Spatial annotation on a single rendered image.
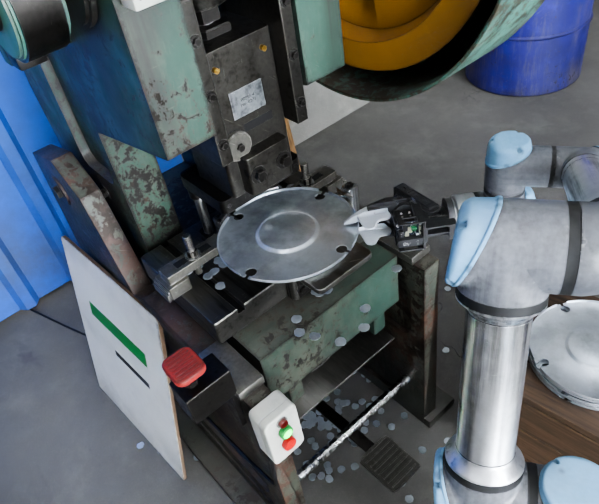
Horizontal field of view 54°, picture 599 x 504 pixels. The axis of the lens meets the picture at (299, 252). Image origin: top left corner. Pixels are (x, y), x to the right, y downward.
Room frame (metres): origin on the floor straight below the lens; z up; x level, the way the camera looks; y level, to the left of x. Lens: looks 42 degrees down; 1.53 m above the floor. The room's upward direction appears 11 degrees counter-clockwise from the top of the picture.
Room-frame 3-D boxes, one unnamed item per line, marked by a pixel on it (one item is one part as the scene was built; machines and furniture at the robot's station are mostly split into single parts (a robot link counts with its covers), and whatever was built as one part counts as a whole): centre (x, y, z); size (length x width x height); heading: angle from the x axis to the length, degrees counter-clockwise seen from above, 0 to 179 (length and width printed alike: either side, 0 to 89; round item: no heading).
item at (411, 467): (0.91, 0.01, 0.14); 0.59 x 0.10 x 0.05; 34
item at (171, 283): (0.93, 0.23, 0.76); 0.17 x 0.06 x 0.10; 124
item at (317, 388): (1.03, 0.09, 0.31); 0.43 x 0.42 x 0.01; 124
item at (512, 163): (0.85, -0.42, 0.88); 0.11 x 0.08 x 0.11; 67
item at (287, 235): (0.91, 0.02, 0.78); 0.29 x 0.29 x 0.01
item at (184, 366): (0.65, 0.23, 0.72); 0.07 x 0.06 x 0.08; 34
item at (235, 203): (1.02, 0.09, 0.86); 0.20 x 0.16 x 0.05; 124
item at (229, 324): (1.02, 0.08, 0.68); 0.45 x 0.30 x 0.06; 124
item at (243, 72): (0.99, 0.06, 1.04); 0.17 x 0.15 x 0.30; 34
